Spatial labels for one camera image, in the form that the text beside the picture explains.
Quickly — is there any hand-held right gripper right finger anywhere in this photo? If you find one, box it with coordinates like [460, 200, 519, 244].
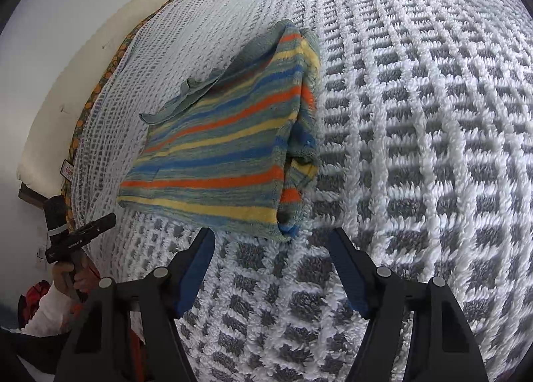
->
[327, 227, 489, 382]

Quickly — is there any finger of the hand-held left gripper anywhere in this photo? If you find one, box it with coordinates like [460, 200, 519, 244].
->
[76, 213, 117, 242]

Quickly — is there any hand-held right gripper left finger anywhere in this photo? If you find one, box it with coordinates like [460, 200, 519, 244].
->
[55, 227, 216, 382]

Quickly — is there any striped knit sweater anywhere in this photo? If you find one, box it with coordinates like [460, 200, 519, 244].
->
[117, 19, 322, 243]

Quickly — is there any person's left forearm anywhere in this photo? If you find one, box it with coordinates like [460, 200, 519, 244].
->
[19, 281, 82, 333]

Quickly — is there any person's left hand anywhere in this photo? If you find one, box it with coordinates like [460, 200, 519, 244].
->
[52, 258, 101, 296]

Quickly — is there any red black bag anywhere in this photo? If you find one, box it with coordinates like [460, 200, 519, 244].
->
[22, 281, 51, 321]

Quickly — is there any dark cloth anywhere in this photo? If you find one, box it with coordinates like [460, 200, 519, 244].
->
[0, 326, 72, 382]

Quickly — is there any white mattress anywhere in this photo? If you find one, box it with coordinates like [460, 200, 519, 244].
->
[17, 0, 176, 199]

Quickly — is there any white grey checkered fluffy blanket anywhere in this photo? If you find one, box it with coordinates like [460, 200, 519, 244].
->
[69, 0, 533, 382]

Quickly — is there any wooden bed frame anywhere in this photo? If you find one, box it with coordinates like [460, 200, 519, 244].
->
[19, 181, 56, 210]

